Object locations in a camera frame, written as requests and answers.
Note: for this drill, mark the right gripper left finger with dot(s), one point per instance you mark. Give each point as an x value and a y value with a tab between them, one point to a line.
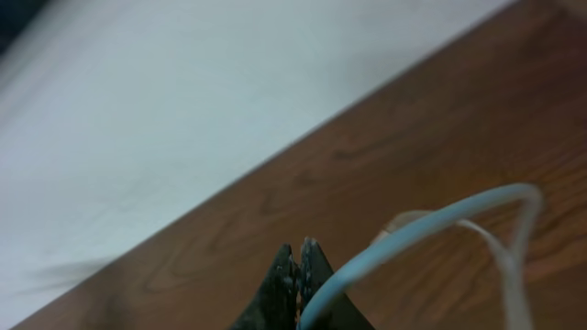
274	305

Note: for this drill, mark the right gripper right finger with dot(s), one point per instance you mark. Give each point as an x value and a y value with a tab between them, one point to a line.
315	270

